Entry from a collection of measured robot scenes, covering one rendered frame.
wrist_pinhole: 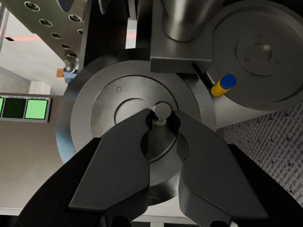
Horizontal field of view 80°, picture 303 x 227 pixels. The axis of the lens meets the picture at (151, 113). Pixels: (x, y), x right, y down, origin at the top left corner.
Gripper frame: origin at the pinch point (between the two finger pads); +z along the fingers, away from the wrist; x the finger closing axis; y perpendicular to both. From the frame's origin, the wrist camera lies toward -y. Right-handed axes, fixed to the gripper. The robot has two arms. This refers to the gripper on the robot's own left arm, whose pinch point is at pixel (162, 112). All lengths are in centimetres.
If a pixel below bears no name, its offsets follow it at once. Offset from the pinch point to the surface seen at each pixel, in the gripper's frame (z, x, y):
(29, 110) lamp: 31.4, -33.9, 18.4
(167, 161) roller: 0.2, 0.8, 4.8
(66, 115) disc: 3.0, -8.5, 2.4
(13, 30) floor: 218, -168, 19
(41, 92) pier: 341, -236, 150
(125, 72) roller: 5.2, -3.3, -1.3
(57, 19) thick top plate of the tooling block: 29.2, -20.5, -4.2
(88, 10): 11.1, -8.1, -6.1
